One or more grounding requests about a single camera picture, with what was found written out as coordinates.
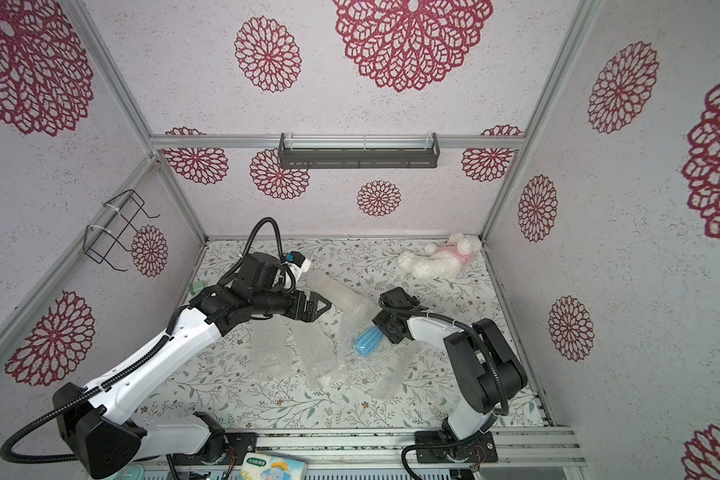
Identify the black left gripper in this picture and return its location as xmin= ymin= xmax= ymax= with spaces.
xmin=252 ymin=285 xmax=332 ymax=321

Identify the blue vase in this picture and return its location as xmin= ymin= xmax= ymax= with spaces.
xmin=353 ymin=326 xmax=386 ymax=357

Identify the bubble wrap around vase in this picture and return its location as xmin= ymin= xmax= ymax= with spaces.
xmin=291 ymin=307 xmax=420 ymax=400

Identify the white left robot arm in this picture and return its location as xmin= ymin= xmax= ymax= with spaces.
xmin=0 ymin=251 xmax=331 ymax=479

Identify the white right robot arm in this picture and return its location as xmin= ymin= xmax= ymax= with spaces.
xmin=373 ymin=287 xmax=528 ymax=441

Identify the loose bubble wrap sheet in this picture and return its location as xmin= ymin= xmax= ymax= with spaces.
xmin=250 ymin=316 xmax=292 ymax=380

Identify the white plush dog pink shirt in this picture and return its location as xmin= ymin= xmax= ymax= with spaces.
xmin=397 ymin=233 xmax=482 ymax=280

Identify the green small box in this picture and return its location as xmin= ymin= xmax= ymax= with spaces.
xmin=188 ymin=280 xmax=206 ymax=296

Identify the tissue pack with cartoon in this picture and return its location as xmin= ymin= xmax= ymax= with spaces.
xmin=240 ymin=452 xmax=308 ymax=480

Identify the teal bottle cap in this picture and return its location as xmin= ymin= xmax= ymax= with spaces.
xmin=114 ymin=464 xmax=145 ymax=480

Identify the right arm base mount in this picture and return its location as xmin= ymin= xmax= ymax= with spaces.
xmin=414 ymin=431 xmax=498 ymax=464

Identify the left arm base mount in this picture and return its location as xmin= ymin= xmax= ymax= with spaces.
xmin=174 ymin=431 xmax=258 ymax=466

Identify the black wall shelf rack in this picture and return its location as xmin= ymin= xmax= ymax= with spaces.
xmin=277 ymin=133 xmax=441 ymax=170

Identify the black wire wall basket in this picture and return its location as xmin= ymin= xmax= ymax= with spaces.
xmin=82 ymin=189 xmax=160 ymax=273

